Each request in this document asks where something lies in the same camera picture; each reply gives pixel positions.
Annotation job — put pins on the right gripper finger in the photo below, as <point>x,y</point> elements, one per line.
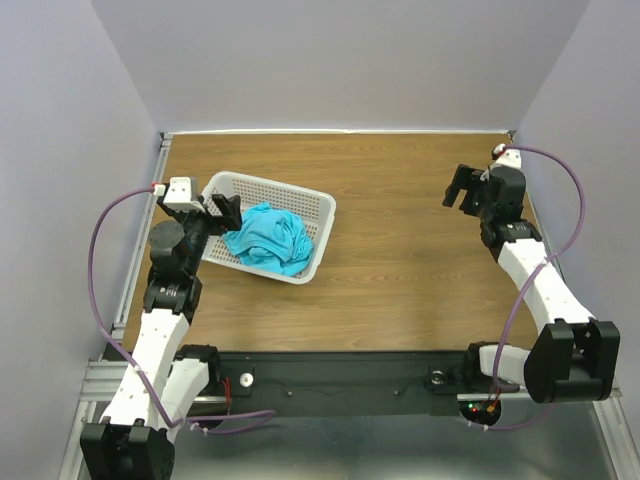
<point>460,181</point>
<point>473,200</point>

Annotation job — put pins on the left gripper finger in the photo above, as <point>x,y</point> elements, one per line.
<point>233,223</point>
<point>222,205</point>

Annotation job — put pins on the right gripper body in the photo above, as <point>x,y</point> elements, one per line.
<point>473,189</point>

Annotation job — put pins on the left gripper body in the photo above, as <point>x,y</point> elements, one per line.
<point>209,216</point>

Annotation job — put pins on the turquoise t shirt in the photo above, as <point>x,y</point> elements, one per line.
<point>272,240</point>

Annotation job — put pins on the white plastic basket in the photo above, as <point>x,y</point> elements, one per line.
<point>316,209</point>

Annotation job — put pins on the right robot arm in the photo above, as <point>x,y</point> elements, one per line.
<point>574,356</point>

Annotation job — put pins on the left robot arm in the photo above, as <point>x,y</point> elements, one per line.
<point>134,439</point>

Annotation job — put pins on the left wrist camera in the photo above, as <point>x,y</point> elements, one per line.
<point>179,194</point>

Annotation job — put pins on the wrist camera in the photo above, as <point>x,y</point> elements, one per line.
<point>505,156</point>
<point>179,194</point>

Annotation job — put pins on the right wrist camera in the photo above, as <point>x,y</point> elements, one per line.
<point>505,156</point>

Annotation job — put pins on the aluminium frame rail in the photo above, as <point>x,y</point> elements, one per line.
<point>102,370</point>

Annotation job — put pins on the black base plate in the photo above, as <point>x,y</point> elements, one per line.
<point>354,383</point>

